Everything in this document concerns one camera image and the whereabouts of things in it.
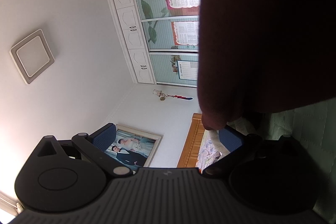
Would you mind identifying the maroon and grey sweatshirt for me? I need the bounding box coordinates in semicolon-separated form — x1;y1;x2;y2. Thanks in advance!
198;0;335;131

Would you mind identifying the floral pillow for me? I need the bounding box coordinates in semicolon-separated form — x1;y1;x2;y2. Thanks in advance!
195;131;222;173

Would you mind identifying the framed wedding photo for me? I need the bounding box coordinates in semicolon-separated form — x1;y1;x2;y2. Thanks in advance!
105;124;163;172

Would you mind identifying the wooden headboard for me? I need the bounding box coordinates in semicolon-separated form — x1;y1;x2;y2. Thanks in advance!
177;113;205;168

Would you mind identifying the mint quilted bee bedspread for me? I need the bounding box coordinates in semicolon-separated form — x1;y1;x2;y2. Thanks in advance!
267;98;335;223

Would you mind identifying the blue framed poster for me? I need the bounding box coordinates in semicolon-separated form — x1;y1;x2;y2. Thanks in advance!
177;60;198;81

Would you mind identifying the square ceiling lamp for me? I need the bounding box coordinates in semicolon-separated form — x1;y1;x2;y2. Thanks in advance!
10;29;55;85

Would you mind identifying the orange framed poster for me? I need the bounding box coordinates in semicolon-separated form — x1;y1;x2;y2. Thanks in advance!
171;21;199;46

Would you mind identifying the white wardrobe with sliding doors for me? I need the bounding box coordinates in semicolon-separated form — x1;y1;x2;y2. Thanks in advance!
108;0;199;87

